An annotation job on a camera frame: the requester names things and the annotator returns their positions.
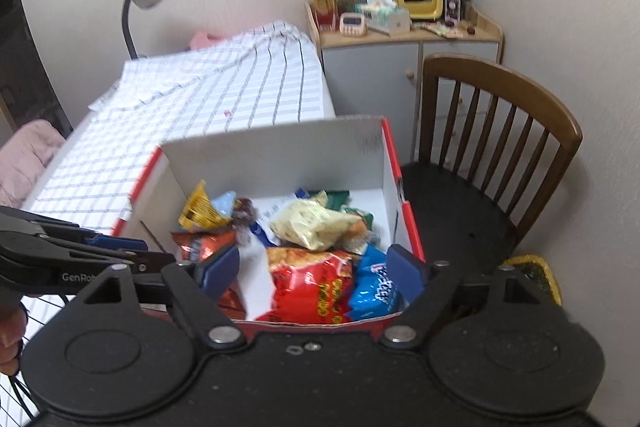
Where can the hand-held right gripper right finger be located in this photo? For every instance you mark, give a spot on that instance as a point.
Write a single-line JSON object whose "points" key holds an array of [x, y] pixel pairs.
{"points": [[405, 269]]}

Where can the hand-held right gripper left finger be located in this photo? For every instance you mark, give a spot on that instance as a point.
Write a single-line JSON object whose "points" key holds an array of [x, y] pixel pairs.
{"points": [[220, 269]]}

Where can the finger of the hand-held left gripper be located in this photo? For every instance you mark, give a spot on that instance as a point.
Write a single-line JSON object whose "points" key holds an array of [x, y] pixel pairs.
{"points": [[145, 262], [120, 244]]}

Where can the dark red snack packet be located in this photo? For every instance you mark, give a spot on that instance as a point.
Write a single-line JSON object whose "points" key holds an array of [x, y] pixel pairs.
{"points": [[192, 244]]}

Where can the small purple snack packet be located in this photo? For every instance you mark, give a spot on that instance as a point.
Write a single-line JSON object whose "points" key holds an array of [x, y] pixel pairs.
{"points": [[245, 217]]}

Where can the yellow triangular snack packet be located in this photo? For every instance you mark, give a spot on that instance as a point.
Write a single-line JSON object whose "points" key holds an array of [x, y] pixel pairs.
{"points": [[200, 209]]}

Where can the light blue pastry packet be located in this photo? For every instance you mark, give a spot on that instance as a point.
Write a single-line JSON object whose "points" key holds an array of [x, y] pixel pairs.
{"points": [[225, 203]]}

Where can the small green label packet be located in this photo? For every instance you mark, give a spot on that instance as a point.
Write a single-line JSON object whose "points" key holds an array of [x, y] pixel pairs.
{"points": [[362, 217]]}

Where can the white and blue snack packet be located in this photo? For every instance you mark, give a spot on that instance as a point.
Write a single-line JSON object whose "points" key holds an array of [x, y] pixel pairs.
{"points": [[270, 212]]}

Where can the red chips bag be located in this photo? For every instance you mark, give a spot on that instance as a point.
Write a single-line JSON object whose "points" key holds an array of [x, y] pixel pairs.
{"points": [[310, 287]]}

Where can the pale yellow snack packet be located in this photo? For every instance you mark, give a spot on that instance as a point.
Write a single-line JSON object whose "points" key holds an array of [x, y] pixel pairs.
{"points": [[310, 222]]}

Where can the dark green snack packet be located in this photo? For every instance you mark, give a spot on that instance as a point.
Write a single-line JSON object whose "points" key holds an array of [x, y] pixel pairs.
{"points": [[332, 197]]}

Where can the red cardboard box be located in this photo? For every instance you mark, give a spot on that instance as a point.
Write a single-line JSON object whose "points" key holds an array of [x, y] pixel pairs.
{"points": [[275, 157]]}

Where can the person's left hand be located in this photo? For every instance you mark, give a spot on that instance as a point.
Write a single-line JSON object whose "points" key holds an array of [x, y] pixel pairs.
{"points": [[10, 337]]}

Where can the pink padded jacket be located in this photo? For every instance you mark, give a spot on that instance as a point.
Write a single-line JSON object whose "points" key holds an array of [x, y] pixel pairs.
{"points": [[25, 162]]}

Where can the yellow and black floor item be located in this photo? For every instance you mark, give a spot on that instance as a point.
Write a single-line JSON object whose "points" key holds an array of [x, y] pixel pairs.
{"points": [[537, 277]]}

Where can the white checked tablecloth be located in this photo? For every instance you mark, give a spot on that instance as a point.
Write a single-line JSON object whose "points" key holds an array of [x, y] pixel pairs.
{"points": [[200, 107]]}

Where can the wooden corner cabinet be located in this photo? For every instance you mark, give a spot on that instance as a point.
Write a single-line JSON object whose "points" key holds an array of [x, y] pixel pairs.
{"points": [[370, 72]]}

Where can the brown wooden chair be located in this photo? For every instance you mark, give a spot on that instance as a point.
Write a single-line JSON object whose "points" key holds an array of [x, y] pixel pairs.
{"points": [[500, 77]]}

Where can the pink cloth item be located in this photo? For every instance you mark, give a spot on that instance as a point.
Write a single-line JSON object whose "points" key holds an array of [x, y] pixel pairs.
{"points": [[202, 40]]}

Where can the white tissue box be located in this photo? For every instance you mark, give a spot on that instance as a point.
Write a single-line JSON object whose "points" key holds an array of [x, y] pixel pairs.
{"points": [[395, 22]]}

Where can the white kitchen timer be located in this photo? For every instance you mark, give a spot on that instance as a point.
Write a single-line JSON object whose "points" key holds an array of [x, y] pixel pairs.
{"points": [[352, 26]]}

